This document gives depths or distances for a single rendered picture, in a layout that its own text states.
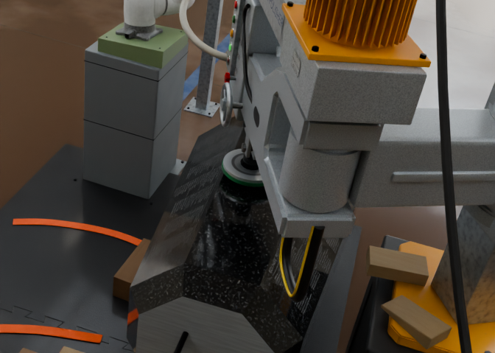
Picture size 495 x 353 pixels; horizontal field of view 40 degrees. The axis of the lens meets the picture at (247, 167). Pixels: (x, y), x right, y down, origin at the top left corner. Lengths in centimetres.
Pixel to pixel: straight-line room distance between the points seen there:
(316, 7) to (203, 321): 110
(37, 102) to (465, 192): 325
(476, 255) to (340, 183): 62
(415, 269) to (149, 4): 184
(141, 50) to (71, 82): 158
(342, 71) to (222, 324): 102
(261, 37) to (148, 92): 130
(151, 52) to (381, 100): 196
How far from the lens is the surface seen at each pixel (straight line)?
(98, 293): 320
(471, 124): 189
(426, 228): 402
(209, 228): 231
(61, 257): 337
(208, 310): 215
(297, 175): 171
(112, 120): 357
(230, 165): 253
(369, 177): 174
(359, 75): 147
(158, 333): 230
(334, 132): 161
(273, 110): 190
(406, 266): 236
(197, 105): 462
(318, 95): 146
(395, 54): 153
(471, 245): 219
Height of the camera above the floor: 229
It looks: 34 degrees down
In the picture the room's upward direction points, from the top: 10 degrees clockwise
